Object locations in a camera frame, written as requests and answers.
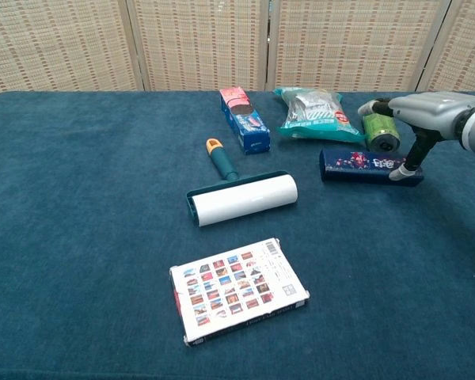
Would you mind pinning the pink and blue carton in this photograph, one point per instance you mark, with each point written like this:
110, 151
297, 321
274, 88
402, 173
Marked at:
245, 122

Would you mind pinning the green drink can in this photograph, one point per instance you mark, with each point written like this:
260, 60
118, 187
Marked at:
380, 130

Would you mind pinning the white postcard box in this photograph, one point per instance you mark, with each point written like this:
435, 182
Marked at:
237, 293

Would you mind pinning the teal plastic snack bag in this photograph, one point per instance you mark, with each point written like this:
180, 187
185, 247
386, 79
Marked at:
316, 115

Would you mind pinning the green white lint roller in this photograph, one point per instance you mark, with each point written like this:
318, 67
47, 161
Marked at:
241, 198

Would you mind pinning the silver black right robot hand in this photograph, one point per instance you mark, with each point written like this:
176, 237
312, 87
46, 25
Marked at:
435, 112

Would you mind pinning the woven bamboo folding screen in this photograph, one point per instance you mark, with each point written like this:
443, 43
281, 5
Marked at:
202, 43

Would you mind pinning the teal blue tablecloth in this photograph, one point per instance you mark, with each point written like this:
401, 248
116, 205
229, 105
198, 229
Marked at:
83, 198

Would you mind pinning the dark blue glasses case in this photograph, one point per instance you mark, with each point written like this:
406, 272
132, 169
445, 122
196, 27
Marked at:
352, 168

